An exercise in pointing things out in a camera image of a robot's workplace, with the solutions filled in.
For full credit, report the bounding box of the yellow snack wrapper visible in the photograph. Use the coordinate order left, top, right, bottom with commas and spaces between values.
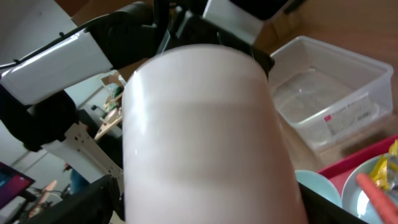
369, 140, 397, 191

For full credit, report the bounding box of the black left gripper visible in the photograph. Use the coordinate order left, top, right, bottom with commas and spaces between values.
156, 6, 275, 75

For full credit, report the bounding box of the clear plastic bin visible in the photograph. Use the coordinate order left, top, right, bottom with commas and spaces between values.
268, 36, 394, 151

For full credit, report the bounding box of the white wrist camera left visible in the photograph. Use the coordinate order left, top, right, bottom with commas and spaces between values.
202, 0, 307, 45

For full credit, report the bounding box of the light blue bowl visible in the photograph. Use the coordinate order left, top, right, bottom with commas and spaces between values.
295, 170, 342, 208

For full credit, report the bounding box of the pink cup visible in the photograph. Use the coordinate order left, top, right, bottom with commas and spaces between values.
123, 45, 307, 223

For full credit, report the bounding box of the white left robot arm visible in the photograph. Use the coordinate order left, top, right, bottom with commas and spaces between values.
1, 1, 274, 184

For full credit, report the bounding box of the orange carrot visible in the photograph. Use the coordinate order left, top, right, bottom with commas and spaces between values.
356, 173, 397, 224

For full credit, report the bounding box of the light blue plate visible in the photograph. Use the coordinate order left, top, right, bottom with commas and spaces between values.
341, 153, 397, 223

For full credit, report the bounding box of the monitor screen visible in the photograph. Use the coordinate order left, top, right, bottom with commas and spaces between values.
0, 163, 35, 208

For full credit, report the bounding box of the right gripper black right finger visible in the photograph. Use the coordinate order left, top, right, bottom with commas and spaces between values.
299, 184, 366, 224

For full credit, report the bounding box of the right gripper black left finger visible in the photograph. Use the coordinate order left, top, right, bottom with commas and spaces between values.
22, 174, 124, 224

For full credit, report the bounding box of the red tray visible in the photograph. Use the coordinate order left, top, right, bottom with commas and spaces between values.
317, 135, 397, 196

